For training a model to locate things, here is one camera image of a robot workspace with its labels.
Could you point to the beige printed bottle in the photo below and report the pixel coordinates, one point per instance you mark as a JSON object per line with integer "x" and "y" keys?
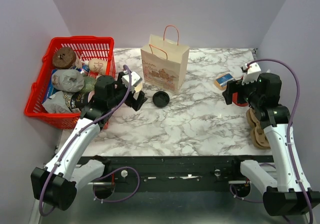
{"x": 97, "y": 66}

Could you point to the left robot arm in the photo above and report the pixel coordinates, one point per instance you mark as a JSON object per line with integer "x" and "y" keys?
{"x": 58, "y": 182}

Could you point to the paper takeout bag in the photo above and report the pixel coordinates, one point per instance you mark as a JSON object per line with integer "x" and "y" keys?
{"x": 164, "y": 62}

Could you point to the grey crumpled bag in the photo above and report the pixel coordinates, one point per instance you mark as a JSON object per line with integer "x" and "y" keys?
{"x": 69, "y": 80}

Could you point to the black coffee cup lid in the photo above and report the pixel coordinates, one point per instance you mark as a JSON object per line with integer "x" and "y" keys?
{"x": 160, "y": 99}

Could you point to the silver snack bag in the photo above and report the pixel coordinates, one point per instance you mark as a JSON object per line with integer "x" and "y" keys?
{"x": 59, "y": 102}

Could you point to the white paper coffee cup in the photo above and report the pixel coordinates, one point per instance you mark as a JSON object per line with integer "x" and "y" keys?
{"x": 138, "y": 87}

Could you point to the red straw cup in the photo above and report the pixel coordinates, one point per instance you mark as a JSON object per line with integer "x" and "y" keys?
{"x": 238, "y": 100}

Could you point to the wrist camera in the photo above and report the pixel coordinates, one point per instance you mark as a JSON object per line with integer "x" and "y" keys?
{"x": 136, "y": 79}
{"x": 251, "y": 73}

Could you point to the black food cup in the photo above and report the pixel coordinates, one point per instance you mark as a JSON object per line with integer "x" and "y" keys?
{"x": 79, "y": 100}

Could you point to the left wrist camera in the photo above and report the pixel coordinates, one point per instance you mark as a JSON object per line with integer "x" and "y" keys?
{"x": 136, "y": 79}

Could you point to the green avocado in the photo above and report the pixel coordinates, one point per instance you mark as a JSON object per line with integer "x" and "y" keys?
{"x": 89, "y": 84}

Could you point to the blue flat package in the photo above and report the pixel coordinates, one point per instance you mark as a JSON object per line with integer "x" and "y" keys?
{"x": 50, "y": 88}

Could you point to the blue orange card box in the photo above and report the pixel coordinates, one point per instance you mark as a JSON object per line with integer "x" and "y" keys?
{"x": 221, "y": 82}

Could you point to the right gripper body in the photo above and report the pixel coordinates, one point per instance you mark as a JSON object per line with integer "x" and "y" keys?
{"x": 247, "y": 92}

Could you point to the red plastic basket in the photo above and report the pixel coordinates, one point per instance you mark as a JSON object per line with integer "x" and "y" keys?
{"x": 85, "y": 46}

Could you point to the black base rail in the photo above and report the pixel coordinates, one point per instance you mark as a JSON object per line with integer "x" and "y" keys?
{"x": 176, "y": 173}

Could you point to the cardboard cup carrier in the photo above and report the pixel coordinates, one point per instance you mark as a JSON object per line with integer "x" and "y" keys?
{"x": 258, "y": 136}

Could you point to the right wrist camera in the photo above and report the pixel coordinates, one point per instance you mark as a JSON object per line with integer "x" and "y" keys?
{"x": 251, "y": 73}

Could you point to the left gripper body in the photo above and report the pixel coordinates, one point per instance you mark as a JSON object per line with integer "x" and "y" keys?
{"x": 122, "y": 92}

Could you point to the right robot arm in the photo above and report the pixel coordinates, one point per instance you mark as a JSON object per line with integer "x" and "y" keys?
{"x": 290, "y": 192}

